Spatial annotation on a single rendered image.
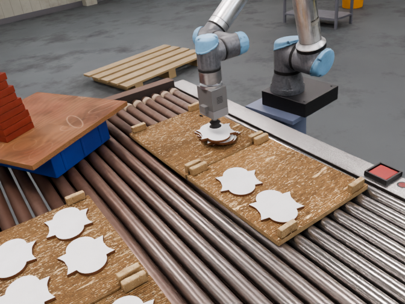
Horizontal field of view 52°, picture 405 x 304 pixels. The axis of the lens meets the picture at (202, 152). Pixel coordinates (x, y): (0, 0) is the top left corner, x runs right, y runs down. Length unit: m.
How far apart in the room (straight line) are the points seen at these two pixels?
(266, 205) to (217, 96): 0.42
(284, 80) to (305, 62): 0.16
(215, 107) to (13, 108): 0.70
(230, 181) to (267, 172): 0.12
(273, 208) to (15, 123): 0.95
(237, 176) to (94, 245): 0.47
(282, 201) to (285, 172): 0.15
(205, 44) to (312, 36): 0.49
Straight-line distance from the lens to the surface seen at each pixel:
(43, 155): 1.40
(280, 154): 1.38
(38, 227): 1.27
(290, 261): 1.04
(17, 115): 1.59
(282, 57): 1.78
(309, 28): 1.63
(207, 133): 1.45
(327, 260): 1.03
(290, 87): 1.82
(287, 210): 1.13
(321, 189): 1.22
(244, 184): 1.23
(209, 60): 1.33
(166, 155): 1.44
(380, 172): 1.33
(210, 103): 1.38
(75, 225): 1.20
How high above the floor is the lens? 1.64
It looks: 30 degrees down
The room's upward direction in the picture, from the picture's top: 7 degrees counter-clockwise
